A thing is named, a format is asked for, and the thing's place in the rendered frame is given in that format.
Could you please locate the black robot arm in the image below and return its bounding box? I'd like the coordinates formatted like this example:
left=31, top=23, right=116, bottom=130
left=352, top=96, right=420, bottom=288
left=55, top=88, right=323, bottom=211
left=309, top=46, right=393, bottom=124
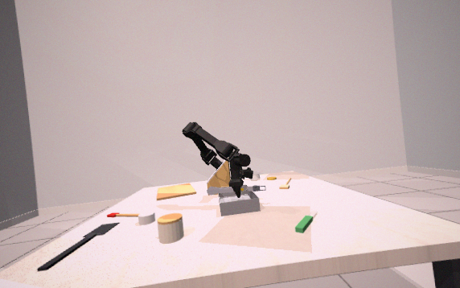
left=182, top=122, right=253, bottom=179

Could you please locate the grey canister with wooden lid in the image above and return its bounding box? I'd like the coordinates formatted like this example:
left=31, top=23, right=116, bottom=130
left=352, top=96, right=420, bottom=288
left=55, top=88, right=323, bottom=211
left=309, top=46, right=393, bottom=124
left=157, top=213, right=184, bottom=244

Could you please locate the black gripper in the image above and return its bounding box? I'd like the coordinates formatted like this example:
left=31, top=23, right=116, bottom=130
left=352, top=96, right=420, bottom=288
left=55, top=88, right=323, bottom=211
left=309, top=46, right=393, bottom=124
left=229, top=166, right=244, bottom=198

